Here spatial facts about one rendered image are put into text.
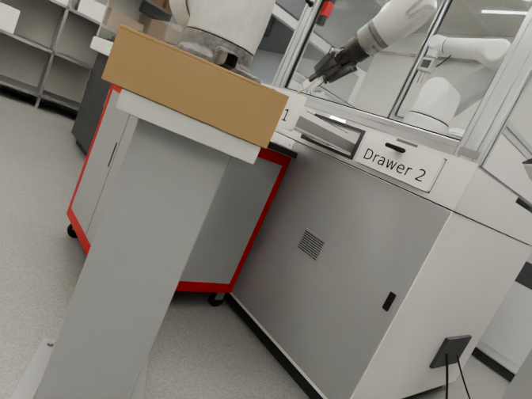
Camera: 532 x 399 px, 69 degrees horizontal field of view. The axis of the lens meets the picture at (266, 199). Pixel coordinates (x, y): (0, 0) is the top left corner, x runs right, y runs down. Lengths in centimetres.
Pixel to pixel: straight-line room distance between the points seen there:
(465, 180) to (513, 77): 31
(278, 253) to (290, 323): 27
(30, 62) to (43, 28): 40
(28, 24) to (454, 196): 478
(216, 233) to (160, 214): 69
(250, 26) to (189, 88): 19
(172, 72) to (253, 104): 16
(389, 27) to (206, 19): 56
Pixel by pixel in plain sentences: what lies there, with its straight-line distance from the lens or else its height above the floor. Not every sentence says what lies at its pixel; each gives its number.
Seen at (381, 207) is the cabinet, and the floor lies 72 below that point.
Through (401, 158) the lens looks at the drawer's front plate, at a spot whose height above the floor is 88.
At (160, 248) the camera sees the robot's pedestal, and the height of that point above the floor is 47.
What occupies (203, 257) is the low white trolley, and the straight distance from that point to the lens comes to 154.
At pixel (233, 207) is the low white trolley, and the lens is 150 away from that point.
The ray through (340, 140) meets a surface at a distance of 138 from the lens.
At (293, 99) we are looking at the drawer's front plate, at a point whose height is 91.
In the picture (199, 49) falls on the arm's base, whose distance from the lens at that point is 82.
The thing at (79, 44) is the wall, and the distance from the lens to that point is 531.
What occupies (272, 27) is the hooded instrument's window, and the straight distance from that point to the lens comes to 228.
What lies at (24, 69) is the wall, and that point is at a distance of 531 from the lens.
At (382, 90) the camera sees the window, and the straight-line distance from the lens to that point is 148.
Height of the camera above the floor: 80
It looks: 10 degrees down
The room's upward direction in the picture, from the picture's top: 24 degrees clockwise
